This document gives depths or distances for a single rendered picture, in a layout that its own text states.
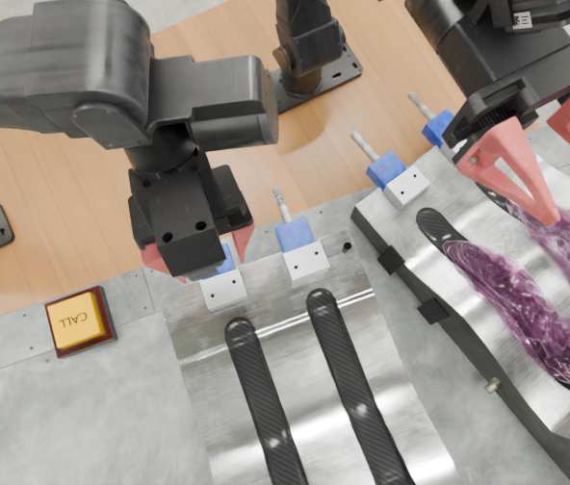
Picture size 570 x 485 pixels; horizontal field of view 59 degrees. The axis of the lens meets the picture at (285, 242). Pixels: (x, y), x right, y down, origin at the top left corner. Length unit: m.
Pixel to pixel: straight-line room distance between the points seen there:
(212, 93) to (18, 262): 0.54
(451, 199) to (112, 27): 0.53
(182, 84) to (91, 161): 0.49
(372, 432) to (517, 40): 0.44
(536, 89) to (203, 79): 0.23
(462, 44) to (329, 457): 0.45
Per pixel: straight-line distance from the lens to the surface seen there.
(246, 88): 0.37
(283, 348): 0.64
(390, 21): 0.95
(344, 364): 0.65
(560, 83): 0.40
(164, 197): 0.40
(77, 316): 0.75
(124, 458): 0.76
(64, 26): 0.36
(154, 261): 0.47
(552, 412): 0.74
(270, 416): 0.65
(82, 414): 0.78
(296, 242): 0.65
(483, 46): 0.39
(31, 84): 0.35
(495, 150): 0.37
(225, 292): 0.62
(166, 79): 0.39
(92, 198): 0.83
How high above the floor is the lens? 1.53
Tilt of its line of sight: 75 degrees down
